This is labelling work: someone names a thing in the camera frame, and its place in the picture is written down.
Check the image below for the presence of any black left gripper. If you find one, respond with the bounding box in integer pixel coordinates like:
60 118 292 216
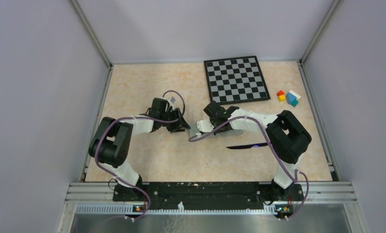
160 107 190 133

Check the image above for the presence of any grey cloth napkin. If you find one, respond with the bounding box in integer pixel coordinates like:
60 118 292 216
188 128 243 139

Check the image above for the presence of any dark purple knife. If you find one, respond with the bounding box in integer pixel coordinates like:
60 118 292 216
226 142 268 150

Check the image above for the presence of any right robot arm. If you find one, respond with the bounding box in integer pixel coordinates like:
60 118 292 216
196 101 312 202

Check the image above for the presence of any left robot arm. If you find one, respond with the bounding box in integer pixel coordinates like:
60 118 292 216
88 98 190 201

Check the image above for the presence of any black and grey chessboard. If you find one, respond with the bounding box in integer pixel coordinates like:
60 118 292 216
203 55 271 105

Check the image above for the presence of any yellow wooden block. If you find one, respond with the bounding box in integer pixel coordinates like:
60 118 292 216
278 95 286 102

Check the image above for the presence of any red wooden block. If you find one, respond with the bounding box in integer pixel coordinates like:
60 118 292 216
276 90 284 96

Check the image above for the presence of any blue wooden block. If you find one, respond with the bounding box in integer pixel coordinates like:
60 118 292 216
286 92 297 105

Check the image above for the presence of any white wooden block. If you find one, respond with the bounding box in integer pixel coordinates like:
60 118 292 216
289 90 301 100

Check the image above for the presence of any teal wooden block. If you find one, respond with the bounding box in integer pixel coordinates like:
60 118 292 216
290 99 299 107

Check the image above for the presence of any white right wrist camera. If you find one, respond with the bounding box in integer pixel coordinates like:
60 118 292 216
196 119 214 133

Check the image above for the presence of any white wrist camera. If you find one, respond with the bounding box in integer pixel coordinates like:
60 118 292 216
196 119 214 133
167 97 176 109

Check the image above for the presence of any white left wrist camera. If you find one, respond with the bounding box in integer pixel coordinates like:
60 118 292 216
167 97 176 109

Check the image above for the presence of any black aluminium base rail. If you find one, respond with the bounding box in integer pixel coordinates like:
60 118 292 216
61 182 357 223

